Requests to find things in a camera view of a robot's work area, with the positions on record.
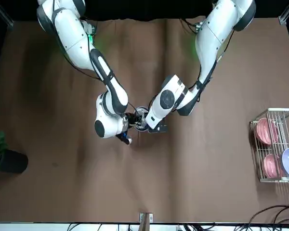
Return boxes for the black ribbed vase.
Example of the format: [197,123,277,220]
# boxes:
[0,149,29,174]

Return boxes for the pink bowl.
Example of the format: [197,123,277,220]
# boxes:
[256,117,280,146]
[263,154,286,179]

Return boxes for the aluminium frame profile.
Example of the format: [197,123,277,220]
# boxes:
[278,0,289,25]
[0,0,14,29]

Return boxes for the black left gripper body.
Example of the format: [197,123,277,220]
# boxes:
[148,121,170,134]

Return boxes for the white wire dish rack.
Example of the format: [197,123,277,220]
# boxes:
[249,108,289,183]

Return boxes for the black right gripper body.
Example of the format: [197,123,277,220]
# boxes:
[128,112,139,128]

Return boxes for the black looped cable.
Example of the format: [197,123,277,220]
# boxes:
[272,211,289,231]
[249,205,289,231]

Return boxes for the aluminium camera post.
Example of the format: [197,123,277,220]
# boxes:
[139,212,154,231]

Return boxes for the black base cable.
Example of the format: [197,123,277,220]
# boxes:
[180,18,200,33]

